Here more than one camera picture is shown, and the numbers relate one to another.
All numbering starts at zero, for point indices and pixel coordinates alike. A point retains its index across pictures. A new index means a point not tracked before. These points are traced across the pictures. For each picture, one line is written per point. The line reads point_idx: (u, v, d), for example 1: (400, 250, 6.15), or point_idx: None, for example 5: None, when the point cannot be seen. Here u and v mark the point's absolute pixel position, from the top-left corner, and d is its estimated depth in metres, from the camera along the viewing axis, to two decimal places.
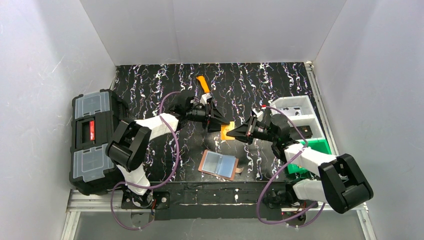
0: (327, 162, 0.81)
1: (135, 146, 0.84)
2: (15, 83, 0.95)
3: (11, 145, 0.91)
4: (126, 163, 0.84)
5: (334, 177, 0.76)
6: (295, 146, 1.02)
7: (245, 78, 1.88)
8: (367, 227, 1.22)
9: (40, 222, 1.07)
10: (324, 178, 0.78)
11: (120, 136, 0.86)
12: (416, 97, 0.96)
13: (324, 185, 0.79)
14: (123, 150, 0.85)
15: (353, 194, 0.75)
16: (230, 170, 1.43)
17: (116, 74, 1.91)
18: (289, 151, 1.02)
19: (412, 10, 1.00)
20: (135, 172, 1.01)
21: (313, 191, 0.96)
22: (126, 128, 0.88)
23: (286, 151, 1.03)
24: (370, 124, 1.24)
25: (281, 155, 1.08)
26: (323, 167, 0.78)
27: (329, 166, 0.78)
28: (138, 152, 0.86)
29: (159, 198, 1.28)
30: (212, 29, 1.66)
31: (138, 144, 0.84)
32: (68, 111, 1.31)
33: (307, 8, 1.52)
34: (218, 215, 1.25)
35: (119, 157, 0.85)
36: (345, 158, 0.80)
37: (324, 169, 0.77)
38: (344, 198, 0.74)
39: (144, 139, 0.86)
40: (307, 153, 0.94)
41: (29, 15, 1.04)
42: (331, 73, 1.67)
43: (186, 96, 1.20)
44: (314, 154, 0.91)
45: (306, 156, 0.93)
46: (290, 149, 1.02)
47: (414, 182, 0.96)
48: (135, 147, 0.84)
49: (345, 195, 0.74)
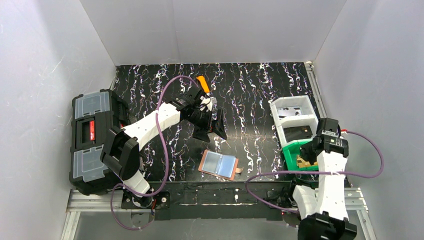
0: (327, 214, 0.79)
1: (125, 157, 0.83)
2: (15, 83, 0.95)
3: (10, 145, 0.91)
4: (119, 172, 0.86)
5: (317, 231, 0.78)
6: (333, 159, 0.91)
7: (245, 78, 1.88)
8: (367, 227, 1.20)
9: (40, 222, 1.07)
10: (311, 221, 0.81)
11: (110, 146, 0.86)
12: (416, 97, 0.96)
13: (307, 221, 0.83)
14: (115, 160, 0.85)
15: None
16: (230, 169, 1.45)
17: (116, 74, 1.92)
18: (323, 156, 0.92)
19: (412, 10, 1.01)
20: (132, 177, 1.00)
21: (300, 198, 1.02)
22: (114, 138, 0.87)
23: (322, 154, 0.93)
24: (369, 124, 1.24)
25: (318, 145, 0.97)
26: (317, 218, 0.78)
27: (325, 221, 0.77)
28: (128, 162, 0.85)
29: (159, 198, 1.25)
30: (212, 29, 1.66)
31: (127, 156, 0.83)
32: (68, 111, 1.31)
33: (307, 8, 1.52)
34: (218, 215, 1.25)
35: (112, 167, 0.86)
36: (346, 230, 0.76)
37: (317, 218, 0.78)
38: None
39: (133, 149, 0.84)
40: (331, 179, 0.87)
41: (28, 14, 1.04)
42: (331, 73, 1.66)
43: (199, 88, 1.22)
44: (335, 189, 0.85)
45: (327, 184, 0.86)
46: (327, 157, 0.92)
47: (414, 182, 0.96)
48: (125, 158, 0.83)
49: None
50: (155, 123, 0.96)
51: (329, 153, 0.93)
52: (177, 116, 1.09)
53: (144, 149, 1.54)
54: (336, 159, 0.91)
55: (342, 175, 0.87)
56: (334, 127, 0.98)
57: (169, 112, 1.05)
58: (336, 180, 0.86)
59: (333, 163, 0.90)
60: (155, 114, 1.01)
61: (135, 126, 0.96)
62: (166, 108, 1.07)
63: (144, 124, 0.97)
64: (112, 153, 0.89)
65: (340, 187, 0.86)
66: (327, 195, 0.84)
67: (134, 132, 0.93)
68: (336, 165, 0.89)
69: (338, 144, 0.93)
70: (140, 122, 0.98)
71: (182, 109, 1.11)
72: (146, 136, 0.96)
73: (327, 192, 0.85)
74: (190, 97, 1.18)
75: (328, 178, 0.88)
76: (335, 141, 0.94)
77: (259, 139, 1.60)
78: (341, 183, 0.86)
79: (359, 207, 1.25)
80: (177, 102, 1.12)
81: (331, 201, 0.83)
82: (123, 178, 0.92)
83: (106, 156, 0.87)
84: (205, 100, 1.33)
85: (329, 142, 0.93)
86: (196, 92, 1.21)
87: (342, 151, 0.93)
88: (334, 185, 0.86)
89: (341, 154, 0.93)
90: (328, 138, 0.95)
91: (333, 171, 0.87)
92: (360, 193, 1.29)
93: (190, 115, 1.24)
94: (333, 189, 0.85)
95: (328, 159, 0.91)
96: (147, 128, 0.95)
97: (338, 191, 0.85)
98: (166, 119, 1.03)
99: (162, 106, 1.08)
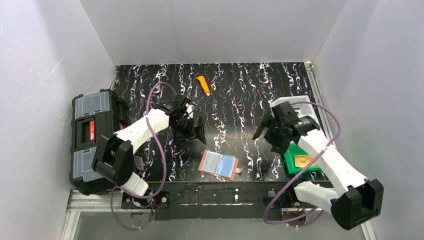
0: (353, 188, 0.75)
1: (119, 161, 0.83)
2: (15, 82, 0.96)
3: (10, 144, 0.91)
4: (113, 178, 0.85)
5: (355, 207, 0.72)
6: (315, 137, 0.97)
7: (245, 78, 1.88)
8: (367, 227, 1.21)
9: (40, 222, 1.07)
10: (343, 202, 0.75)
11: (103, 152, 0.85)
12: (416, 97, 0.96)
13: (338, 204, 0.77)
14: (108, 167, 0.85)
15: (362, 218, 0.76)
16: (230, 169, 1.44)
17: (116, 74, 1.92)
18: (306, 139, 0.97)
19: (412, 10, 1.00)
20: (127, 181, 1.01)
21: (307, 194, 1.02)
22: (107, 143, 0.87)
23: (303, 138, 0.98)
24: (370, 123, 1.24)
25: (294, 133, 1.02)
26: (349, 196, 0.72)
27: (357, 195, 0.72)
28: (123, 166, 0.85)
29: (159, 198, 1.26)
30: (211, 29, 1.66)
31: (121, 160, 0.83)
32: (68, 111, 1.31)
33: (307, 8, 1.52)
34: (218, 215, 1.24)
35: (106, 174, 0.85)
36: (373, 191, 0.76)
37: (349, 197, 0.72)
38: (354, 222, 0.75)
39: (128, 152, 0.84)
40: (327, 155, 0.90)
41: (28, 14, 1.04)
42: (332, 73, 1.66)
43: (184, 95, 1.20)
44: (336, 161, 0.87)
45: (328, 162, 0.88)
46: (309, 139, 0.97)
47: (413, 182, 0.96)
48: (119, 162, 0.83)
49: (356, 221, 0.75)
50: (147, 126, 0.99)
51: (306, 134, 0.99)
52: (166, 121, 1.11)
53: (144, 149, 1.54)
54: (316, 136, 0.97)
55: (331, 145, 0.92)
56: (289, 108, 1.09)
57: (159, 116, 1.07)
58: (331, 153, 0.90)
59: (317, 140, 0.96)
60: (145, 119, 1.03)
61: (127, 130, 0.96)
62: (155, 113, 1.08)
63: (136, 128, 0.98)
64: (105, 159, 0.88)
65: (339, 158, 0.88)
66: (337, 170, 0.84)
67: (126, 135, 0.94)
68: (320, 140, 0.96)
69: (307, 122, 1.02)
70: (131, 127, 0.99)
71: (170, 114, 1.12)
72: (139, 139, 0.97)
73: (333, 166, 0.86)
74: (176, 104, 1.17)
75: (325, 156, 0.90)
76: (303, 122, 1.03)
77: (259, 139, 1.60)
78: (336, 154, 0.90)
79: None
80: (165, 107, 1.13)
81: (343, 173, 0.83)
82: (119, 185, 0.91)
83: (99, 163, 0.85)
84: (189, 110, 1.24)
85: (299, 125, 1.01)
86: (182, 99, 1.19)
87: (313, 126, 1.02)
88: (334, 158, 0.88)
89: (316, 129, 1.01)
90: (297, 124, 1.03)
91: (324, 147, 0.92)
92: None
93: (176, 122, 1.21)
94: (336, 163, 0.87)
95: (312, 139, 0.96)
96: (140, 132, 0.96)
97: (340, 161, 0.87)
98: (157, 124, 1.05)
99: (150, 112, 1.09)
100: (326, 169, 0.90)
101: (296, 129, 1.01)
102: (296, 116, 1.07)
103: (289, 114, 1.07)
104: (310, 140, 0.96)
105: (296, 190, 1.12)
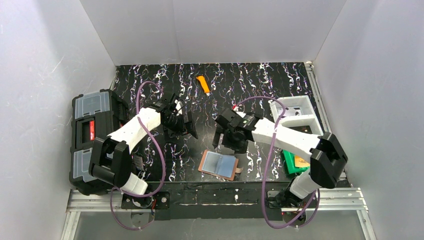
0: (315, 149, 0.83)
1: (117, 163, 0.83)
2: (15, 83, 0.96)
3: (10, 145, 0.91)
4: (112, 180, 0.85)
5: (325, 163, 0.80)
6: (263, 126, 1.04)
7: (245, 78, 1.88)
8: (367, 228, 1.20)
9: (40, 222, 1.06)
10: (314, 165, 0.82)
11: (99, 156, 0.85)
12: (416, 97, 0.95)
13: (313, 169, 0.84)
14: (106, 170, 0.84)
15: (337, 170, 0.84)
16: (230, 169, 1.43)
17: (116, 74, 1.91)
18: (257, 132, 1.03)
19: (412, 10, 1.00)
20: (127, 181, 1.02)
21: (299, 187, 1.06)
22: (102, 147, 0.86)
23: (254, 132, 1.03)
24: (370, 123, 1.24)
25: (244, 133, 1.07)
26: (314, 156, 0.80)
27: (319, 152, 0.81)
28: (121, 167, 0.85)
29: (159, 198, 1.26)
30: (211, 29, 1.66)
31: (119, 161, 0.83)
32: (67, 110, 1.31)
33: (307, 8, 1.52)
34: (218, 215, 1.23)
35: (104, 177, 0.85)
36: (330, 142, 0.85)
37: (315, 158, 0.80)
38: (333, 178, 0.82)
39: (124, 153, 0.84)
40: (280, 135, 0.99)
41: (29, 14, 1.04)
42: (331, 73, 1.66)
43: (172, 93, 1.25)
44: (289, 136, 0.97)
45: (284, 139, 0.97)
46: (259, 130, 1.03)
47: (413, 182, 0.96)
48: (116, 164, 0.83)
49: (334, 175, 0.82)
50: (140, 124, 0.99)
51: (255, 127, 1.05)
52: (157, 118, 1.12)
53: (144, 149, 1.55)
54: (264, 126, 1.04)
55: (278, 126, 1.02)
56: (231, 114, 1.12)
57: (150, 114, 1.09)
58: (281, 131, 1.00)
59: (265, 130, 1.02)
60: (137, 118, 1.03)
61: (121, 131, 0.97)
62: (146, 112, 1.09)
63: (129, 128, 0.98)
64: (102, 163, 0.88)
65: (290, 132, 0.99)
66: (295, 142, 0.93)
67: (121, 136, 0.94)
68: (269, 126, 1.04)
69: (250, 118, 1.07)
70: (124, 127, 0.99)
71: (161, 112, 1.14)
72: (134, 138, 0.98)
73: (290, 141, 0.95)
74: (166, 101, 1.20)
75: (278, 137, 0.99)
76: (247, 119, 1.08)
77: None
78: (286, 130, 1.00)
79: (359, 207, 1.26)
80: (154, 105, 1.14)
81: (299, 140, 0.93)
82: (119, 186, 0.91)
83: (96, 167, 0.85)
84: (178, 107, 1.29)
85: (246, 125, 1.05)
86: (170, 96, 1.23)
87: (257, 119, 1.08)
88: (286, 134, 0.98)
89: (260, 119, 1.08)
90: (242, 123, 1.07)
91: (274, 130, 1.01)
92: (360, 193, 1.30)
93: (167, 120, 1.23)
94: (289, 137, 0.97)
95: (261, 129, 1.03)
96: (134, 132, 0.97)
97: (292, 134, 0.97)
98: (149, 122, 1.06)
99: (141, 111, 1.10)
100: (287, 147, 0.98)
101: (243, 128, 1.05)
102: (239, 117, 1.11)
103: (232, 119, 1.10)
104: (260, 131, 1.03)
105: (293, 191, 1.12)
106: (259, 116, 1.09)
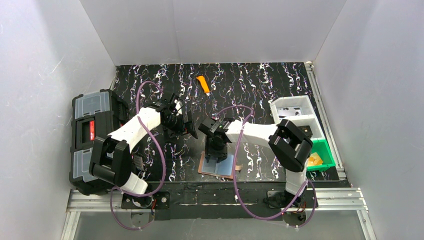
0: (274, 136, 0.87)
1: (117, 162, 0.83)
2: (15, 83, 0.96)
3: (10, 144, 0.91)
4: (113, 180, 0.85)
5: (284, 148, 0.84)
6: (234, 127, 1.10)
7: (245, 78, 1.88)
8: (367, 227, 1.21)
9: (40, 222, 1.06)
10: (277, 151, 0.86)
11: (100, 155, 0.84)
12: (416, 97, 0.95)
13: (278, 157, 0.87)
14: (106, 170, 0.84)
15: (303, 153, 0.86)
16: (229, 168, 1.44)
17: (116, 74, 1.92)
18: (229, 133, 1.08)
19: (412, 9, 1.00)
20: (127, 181, 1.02)
21: (291, 182, 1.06)
22: (102, 146, 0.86)
23: (228, 134, 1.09)
24: (370, 123, 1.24)
25: (222, 136, 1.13)
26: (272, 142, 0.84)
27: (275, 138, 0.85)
28: (121, 166, 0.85)
29: (159, 198, 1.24)
30: (211, 29, 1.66)
31: (119, 160, 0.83)
32: (68, 110, 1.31)
33: (307, 8, 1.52)
34: (218, 215, 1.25)
35: (105, 177, 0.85)
36: (288, 128, 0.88)
37: (275, 144, 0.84)
38: (297, 160, 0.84)
39: (124, 152, 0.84)
40: (247, 130, 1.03)
41: (28, 15, 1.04)
42: (331, 73, 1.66)
43: (172, 93, 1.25)
44: (255, 130, 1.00)
45: (251, 134, 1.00)
46: (230, 130, 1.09)
47: (413, 182, 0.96)
48: (117, 164, 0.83)
49: (297, 157, 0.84)
50: (141, 124, 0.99)
51: (227, 129, 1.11)
52: (157, 118, 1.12)
53: (144, 149, 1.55)
54: (235, 127, 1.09)
55: (246, 123, 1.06)
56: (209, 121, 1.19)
57: (150, 114, 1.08)
58: (248, 127, 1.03)
59: (236, 129, 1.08)
60: (137, 118, 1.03)
61: (121, 131, 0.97)
62: (146, 112, 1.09)
63: (129, 127, 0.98)
64: (102, 162, 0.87)
65: (256, 126, 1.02)
66: (261, 134, 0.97)
67: (121, 136, 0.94)
68: (238, 126, 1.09)
69: (225, 123, 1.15)
70: (124, 127, 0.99)
71: (161, 112, 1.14)
72: (135, 138, 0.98)
73: (257, 134, 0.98)
74: (165, 101, 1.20)
75: (245, 132, 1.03)
76: (222, 124, 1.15)
77: None
78: (252, 126, 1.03)
79: (359, 207, 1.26)
80: (154, 105, 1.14)
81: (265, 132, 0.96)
82: (120, 185, 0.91)
83: (97, 167, 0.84)
84: (177, 106, 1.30)
85: (220, 128, 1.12)
86: (170, 96, 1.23)
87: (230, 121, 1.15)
88: (253, 129, 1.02)
89: (233, 121, 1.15)
90: (218, 127, 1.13)
91: (241, 127, 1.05)
92: (360, 193, 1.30)
93: (166, 120, 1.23)
94: (256, 131, 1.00)
95: (233, 129, 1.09)
96: (134, 131, 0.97)
97: (258, 128, 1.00)
98: (149, 122, 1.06)
99: (141, 111, 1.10)
100: (256, 140, 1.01)
101: (219, 131, 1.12)
102: (217, 123, 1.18)
103: (211, 125, 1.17)
104: (232, 131, 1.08)
105: (288, 189, 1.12)
106: (233, 119, 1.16)
